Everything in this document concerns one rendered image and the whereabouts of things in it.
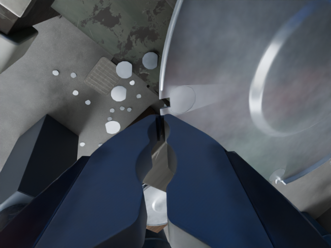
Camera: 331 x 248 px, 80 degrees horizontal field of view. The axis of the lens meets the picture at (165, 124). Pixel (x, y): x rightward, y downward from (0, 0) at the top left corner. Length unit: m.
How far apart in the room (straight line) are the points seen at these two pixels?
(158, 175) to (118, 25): 0.18
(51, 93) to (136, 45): 0.75
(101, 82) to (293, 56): 0.68
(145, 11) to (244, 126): 0.17
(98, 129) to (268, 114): 0.93
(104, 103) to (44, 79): 0.26
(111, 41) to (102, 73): 0.52
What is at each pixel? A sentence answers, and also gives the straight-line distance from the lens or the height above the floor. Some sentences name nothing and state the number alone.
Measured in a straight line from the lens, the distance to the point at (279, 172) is 0.29.
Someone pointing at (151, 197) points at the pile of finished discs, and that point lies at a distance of 0.85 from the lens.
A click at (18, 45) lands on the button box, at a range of 0.31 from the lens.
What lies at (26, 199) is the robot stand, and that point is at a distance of 0.69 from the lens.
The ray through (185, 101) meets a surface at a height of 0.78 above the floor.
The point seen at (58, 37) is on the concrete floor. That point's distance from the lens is 0.92.
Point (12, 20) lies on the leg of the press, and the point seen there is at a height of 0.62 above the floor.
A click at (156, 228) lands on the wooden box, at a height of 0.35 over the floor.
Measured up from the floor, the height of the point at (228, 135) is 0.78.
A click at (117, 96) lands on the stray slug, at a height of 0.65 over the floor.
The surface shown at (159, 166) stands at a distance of 0.18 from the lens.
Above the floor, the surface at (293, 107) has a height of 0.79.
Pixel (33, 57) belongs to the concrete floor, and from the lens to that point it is 0.96.
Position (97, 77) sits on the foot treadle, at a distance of 0.78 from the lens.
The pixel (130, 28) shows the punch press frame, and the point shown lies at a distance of 0.27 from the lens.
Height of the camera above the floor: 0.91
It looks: 54 degrees down
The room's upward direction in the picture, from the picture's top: 147 degrees clockwise
